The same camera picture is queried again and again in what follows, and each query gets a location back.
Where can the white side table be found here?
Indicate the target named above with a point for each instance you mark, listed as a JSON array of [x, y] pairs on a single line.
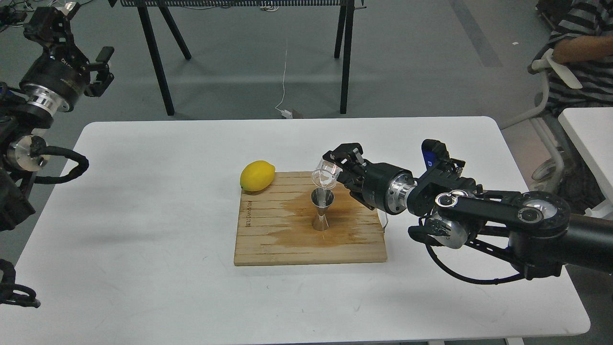
[[591, 131]]

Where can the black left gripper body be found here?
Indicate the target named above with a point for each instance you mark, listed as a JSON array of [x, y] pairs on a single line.
[[54, 83]]

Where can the black metal background table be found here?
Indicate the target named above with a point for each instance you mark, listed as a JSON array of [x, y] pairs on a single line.
[[254, 42]]

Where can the small clear glass beaker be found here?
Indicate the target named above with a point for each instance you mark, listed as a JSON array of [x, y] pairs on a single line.
[[326, 175]]

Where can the steel double jigger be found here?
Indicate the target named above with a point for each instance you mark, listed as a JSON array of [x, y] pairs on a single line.
[[322, 199]]

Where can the wooden cutting board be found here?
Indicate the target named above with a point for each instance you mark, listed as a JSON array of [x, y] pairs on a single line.
[[274, 227]]

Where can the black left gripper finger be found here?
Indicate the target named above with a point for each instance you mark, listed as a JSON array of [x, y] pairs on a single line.
[[50, 28], [104, 77]]

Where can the white office chair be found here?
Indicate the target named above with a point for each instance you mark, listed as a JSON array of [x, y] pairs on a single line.
[[565, 170]]

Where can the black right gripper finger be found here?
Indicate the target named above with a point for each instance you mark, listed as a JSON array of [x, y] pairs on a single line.
[[356, 193], [347, 157]]

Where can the yellow lemon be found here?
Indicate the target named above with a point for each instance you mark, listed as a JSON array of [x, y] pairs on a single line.
[[256, 176]]

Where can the person in striped shirt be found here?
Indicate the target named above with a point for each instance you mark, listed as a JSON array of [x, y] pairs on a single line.
[[583, 41]]

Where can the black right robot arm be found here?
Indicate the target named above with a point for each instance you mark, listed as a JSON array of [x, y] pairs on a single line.
[[535, 232]]

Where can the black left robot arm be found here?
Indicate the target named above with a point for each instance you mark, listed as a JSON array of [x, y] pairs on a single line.
[[26, 158]]

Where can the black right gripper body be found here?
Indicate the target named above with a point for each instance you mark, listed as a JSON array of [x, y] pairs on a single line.
[[386, 187]]

